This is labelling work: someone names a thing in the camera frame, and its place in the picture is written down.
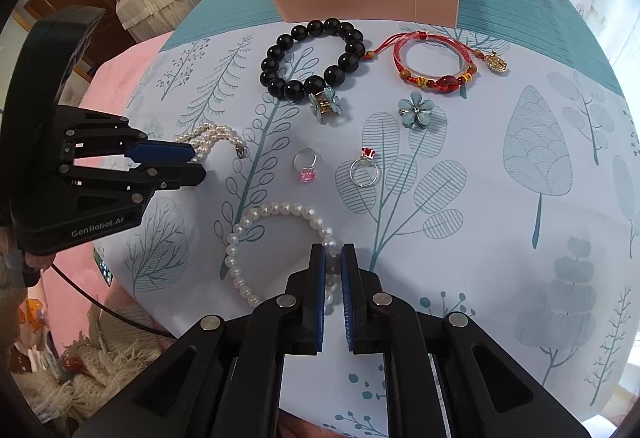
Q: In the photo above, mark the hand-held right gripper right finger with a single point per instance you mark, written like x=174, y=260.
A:
x=347, y=298

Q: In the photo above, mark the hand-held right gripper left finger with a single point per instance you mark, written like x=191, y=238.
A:
x=320, y=298

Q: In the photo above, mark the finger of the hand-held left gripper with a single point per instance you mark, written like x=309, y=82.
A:
x=160, y=151
x=170, y=175

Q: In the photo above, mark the gold pendant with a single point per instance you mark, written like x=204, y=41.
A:
x=497, y=62

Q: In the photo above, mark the person's left hand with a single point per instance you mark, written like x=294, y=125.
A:
x=39, y=262

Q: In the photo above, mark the pink blanket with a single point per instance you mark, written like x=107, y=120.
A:
x=110, y=82

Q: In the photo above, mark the leaf-print bedsheet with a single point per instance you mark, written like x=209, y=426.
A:
x=475, y=218

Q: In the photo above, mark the cream fringed cloth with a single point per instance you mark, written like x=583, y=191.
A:
x=115, y=368

